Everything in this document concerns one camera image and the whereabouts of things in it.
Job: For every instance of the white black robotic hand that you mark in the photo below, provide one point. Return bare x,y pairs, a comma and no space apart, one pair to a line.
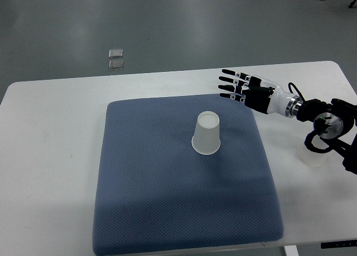
256,93

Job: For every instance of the lower metal floor plate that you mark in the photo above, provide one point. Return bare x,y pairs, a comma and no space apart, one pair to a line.
116,64

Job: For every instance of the white paper cup on cushion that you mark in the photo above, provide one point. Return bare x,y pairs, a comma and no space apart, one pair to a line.
206,138

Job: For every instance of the black table control panel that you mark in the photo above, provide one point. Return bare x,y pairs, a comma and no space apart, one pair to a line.
339,244

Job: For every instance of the white table leg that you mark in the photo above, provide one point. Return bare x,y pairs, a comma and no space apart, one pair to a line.
290,250

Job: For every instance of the blue fabric cushion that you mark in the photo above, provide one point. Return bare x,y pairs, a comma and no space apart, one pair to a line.
156,193

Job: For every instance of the upper metal floor plate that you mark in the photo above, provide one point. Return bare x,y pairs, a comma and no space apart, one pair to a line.
115,53

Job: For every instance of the metal floor plate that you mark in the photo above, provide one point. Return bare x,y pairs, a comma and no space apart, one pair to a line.
115,53
116,64

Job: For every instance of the white paper cup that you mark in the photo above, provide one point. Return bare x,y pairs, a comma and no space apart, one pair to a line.
206,138
309,157

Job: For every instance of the black tripod leg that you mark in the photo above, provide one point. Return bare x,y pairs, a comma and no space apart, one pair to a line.
351,5

